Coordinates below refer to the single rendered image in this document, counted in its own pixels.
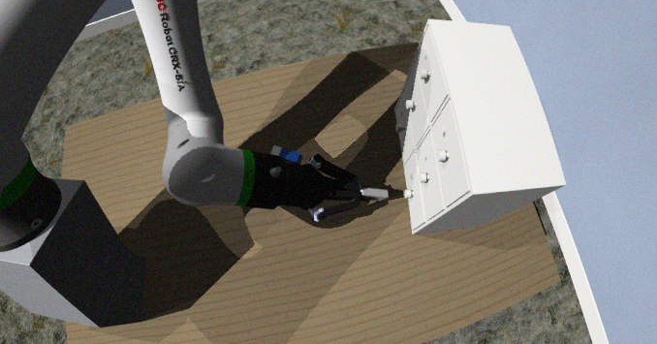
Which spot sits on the white chest of drawers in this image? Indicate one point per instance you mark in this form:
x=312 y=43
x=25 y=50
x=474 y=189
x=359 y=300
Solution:
x=508 y=149

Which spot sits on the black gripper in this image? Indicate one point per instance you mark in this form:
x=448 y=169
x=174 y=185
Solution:
x=319 y=188

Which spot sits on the blue and white eraser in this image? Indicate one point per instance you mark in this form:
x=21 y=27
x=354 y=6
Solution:
x=286 y=154

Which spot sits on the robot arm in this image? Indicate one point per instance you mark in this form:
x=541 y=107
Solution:
x=198 y=169

